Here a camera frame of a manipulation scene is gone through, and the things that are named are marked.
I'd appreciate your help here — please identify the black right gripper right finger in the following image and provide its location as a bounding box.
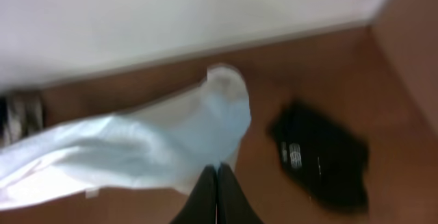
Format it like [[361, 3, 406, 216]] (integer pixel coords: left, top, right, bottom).
[[217, 163, 263, 224]]

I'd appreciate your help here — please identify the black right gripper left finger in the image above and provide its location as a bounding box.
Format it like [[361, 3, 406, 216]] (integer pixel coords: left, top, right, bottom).
[[170, 165, 216, 224]]

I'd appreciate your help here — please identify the white t-shirt pixel print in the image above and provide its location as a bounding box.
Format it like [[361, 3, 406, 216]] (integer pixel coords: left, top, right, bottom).
[[1, 66, 251, 210]]

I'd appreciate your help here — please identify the black t-shirt white logo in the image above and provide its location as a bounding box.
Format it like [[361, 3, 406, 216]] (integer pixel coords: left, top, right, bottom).
[[269, 100, 370, 213]]

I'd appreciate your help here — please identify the white black patterned folded garment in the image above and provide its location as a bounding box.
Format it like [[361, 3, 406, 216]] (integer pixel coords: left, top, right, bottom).
[[1, 90, 44, 148]]

